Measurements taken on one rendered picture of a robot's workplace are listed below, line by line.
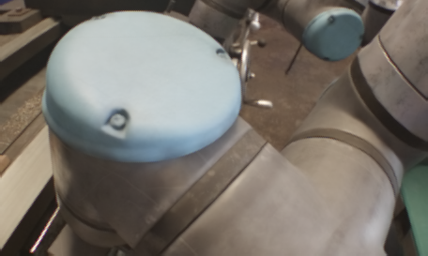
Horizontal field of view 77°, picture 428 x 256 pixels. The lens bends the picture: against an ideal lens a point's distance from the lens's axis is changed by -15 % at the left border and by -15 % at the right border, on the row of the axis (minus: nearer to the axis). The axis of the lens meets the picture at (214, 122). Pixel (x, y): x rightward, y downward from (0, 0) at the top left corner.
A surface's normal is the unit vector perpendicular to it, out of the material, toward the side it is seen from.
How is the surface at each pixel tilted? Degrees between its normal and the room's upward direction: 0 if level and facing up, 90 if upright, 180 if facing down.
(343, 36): 94
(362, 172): 16
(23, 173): 36
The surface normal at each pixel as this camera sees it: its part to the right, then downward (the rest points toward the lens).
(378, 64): -0.94, -0.17
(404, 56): -0.89, 0.07
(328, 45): 0.18, 0.66
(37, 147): 0.61, -0.56
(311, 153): -0.31, -0.87
